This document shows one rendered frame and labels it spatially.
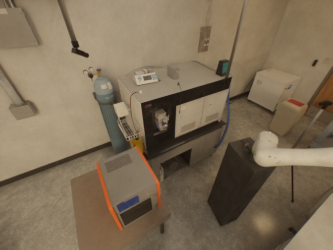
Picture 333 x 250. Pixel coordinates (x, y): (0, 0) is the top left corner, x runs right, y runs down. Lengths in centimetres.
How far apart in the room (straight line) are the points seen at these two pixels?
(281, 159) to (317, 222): 67
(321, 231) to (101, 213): 167
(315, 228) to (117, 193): 141
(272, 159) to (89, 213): 149
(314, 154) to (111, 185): 125
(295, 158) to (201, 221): 148
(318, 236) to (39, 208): 292
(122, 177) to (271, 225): 198
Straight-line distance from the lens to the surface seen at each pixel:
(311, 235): 163
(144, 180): 120
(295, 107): 358
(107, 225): 159
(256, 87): 450
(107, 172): 130
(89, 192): 178
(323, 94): 475
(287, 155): 117
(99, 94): 216
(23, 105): 245
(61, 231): 256
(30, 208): 294
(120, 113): 175
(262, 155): 118
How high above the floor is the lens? 215
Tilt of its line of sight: 39 degrees down
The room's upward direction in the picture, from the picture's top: straight up
